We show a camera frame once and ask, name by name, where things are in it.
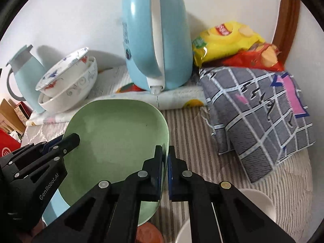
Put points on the brown bowl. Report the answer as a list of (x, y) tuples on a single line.
[(149, 234)]

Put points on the light blue electric kettle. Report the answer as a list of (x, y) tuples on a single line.
[(141, 43)]

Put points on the red and blue patterned bowl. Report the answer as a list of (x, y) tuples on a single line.
[(63, 65)]

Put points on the patterned gift box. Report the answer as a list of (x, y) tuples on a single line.
[(22, 112)]

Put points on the white bowl with grey swirls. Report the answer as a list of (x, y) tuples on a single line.
[(73, 93)]

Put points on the wooden furniture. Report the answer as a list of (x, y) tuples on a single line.
[(6, 114)]

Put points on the red box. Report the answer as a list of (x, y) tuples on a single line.
[(8, 144)]

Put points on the brown wooden door frame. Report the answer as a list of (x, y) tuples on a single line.
[(288, 20)]

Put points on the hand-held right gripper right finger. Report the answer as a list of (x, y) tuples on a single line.
[(170, 174)]

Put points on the striped quilted blanket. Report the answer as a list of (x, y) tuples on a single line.
[(192, 136)]

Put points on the grey checked cloth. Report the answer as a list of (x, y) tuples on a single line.
[(253, 121)]

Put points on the yellow chip bag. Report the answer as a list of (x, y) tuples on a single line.
[(222, 45)]

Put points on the green plate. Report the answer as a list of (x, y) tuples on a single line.
[(108, 141)]

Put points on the fruit print table mat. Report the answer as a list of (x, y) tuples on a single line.
[(177, 98)]

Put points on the light blue thermos jug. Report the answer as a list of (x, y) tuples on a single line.
[(25, 81)]

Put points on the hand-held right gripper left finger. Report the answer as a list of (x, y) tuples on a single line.
[(151, 172)]

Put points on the light blue plate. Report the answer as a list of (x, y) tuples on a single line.
[(54, 207)]

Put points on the plain white bowl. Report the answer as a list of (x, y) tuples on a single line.
[(255, 202)]

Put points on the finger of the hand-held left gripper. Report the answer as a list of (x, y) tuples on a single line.
[(30, 149), (67, 144)]

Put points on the red chip bag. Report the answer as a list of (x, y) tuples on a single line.
[(253, 62)]

